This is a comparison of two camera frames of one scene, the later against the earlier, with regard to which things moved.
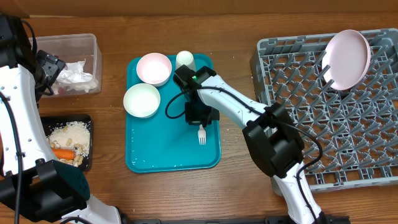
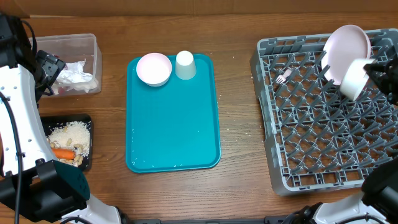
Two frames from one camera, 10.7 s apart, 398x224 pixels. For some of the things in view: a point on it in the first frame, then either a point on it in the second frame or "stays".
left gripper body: x=50 y=68 stays
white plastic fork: x=201 y=134 to x=282 y=78
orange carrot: x=64 y=154 stays
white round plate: x=346 y=59 stays
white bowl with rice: x=141 y=100 to x=353 y=78
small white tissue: x=86 y=86 stays
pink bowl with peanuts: x=153 y=69 stays
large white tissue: x=73 y=73 stays
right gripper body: x=197 y=112 to x=390 y=79
